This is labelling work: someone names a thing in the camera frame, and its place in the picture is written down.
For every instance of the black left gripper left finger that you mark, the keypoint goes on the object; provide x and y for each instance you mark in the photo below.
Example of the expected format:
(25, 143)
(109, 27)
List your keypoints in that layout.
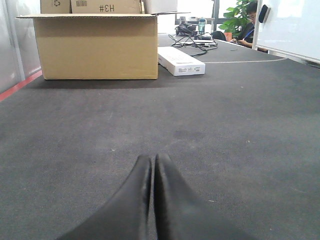
(125, 215)

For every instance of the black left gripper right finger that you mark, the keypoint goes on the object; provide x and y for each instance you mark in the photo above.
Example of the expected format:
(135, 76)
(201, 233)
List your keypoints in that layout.
(180, 214)

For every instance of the long white product box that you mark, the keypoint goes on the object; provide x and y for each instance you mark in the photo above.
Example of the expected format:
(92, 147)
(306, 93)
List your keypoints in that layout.
(179, 63)

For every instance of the large brown cardboard box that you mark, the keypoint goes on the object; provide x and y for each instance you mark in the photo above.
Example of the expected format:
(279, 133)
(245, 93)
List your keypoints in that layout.
(96, 46)

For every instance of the seated person in black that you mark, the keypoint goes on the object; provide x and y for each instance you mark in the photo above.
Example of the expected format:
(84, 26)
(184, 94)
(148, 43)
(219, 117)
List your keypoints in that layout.
(245, 38)

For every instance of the teal water bottle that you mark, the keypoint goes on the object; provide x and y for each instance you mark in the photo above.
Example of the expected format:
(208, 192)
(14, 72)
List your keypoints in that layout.
(201, 26)

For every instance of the green potted plant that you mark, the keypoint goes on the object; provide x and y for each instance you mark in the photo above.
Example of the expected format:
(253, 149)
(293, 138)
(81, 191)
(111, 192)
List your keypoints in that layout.
(235, 18)

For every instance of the black whiteboard eraser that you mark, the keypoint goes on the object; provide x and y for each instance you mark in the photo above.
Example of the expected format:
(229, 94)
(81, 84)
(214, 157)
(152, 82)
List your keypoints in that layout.
(264, 13)

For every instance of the upper cardboard box H3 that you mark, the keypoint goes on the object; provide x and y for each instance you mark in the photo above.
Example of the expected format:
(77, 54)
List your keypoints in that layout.
(90, 6)

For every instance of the white whiteboard with frame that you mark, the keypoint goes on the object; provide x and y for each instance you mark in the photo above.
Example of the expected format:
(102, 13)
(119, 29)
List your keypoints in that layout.
(292, 30)

